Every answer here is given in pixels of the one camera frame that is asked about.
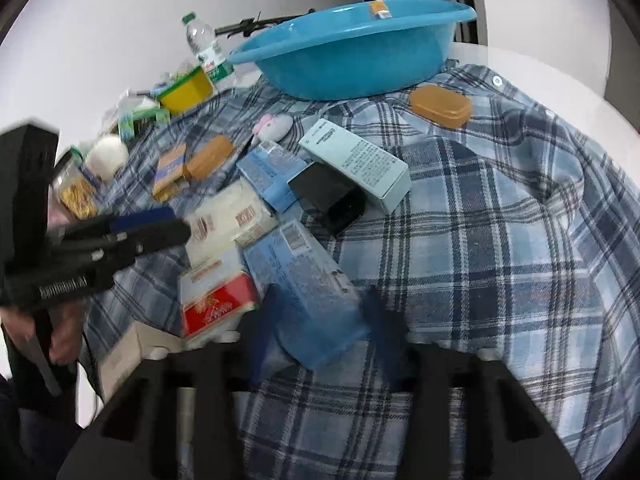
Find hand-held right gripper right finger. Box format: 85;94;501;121
362;285;583;480

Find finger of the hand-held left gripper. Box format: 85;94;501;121
60;207;177;241
55;220;192;268

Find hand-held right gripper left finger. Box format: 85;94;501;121
55;285;286;480

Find white packet red labels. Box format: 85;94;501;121
185;245;248;286
182;180;278;256

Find large clear blue box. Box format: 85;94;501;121
242;220;372;371

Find small clear blue box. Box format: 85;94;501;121
236;141;308;213

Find blue plastic basin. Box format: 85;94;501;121
226;0;477;102

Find person's left hand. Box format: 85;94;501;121
0;305;87;366

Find jar of yellow snacks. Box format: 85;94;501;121
52;152;101;221

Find brown and blue carton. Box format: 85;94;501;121
151;142;188;201

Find red and white box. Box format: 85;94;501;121
179;269;261;338

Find white egg-shaped bottle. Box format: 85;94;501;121
84;136;130;181

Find brown soap box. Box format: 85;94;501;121
184;135;236;181

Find green tissue pack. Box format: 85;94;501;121
117;97;171;141

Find plain white box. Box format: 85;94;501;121
97;320;188;401

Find yellow plastic container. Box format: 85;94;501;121
155;67;217;115

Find blue plaid shirt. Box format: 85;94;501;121
82;57;640;480

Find black box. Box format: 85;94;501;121
287;161;367;237

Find white pink plush toy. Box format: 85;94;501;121
252;112;294;141

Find pale teal printed box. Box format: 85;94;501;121
298;119;412;215

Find green-capped water bottle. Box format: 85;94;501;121
181;11;236;86

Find person's dark clothing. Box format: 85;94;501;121
0;325;101;480

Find translucent orange soap box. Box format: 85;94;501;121
407;84;473;128

